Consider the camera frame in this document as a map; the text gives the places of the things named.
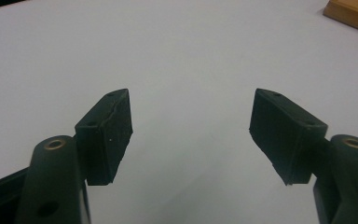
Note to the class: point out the wooden picture frame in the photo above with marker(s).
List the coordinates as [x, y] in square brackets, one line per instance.
[354, 12]

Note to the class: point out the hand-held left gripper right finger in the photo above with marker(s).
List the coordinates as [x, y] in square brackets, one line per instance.
[286, 137]

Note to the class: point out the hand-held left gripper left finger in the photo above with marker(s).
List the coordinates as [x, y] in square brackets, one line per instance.
[105, 140]

